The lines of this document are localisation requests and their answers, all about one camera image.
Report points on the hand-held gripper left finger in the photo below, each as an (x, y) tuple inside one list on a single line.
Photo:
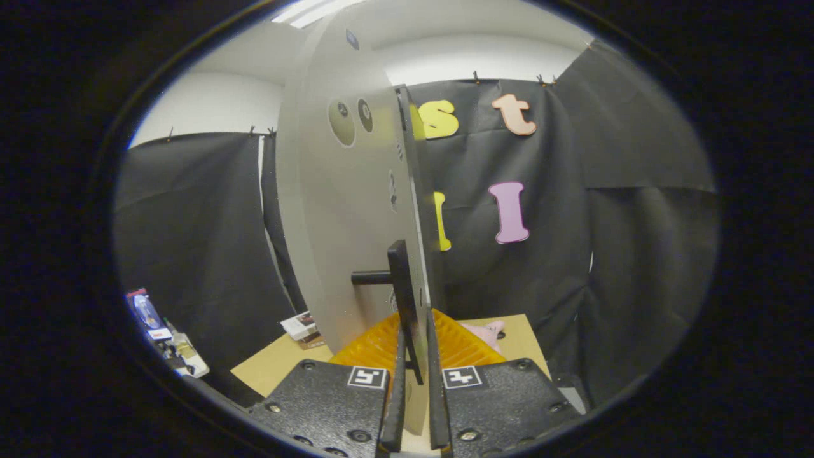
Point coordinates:
[(331, 401)]

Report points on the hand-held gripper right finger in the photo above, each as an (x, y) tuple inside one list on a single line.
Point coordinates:
[(502, 401)]

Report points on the grey shoe cabinet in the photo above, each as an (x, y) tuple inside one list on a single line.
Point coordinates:
[(426, 267)]

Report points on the small brown box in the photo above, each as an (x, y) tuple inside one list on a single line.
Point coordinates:
[(313, 343)]

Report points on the pink star plush toy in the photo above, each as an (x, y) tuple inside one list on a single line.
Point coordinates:
[(486, 332)]

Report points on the small white box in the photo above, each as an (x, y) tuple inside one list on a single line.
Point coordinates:
[(297, 324)]

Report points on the pile of assorted small items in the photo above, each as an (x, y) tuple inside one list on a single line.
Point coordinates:
[(165, 343)]

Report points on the row of black cloth clips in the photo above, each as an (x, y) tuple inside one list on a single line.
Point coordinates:
[(475, 77)]

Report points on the long ceiling light panel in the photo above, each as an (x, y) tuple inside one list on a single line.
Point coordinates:
[(311, 11)]

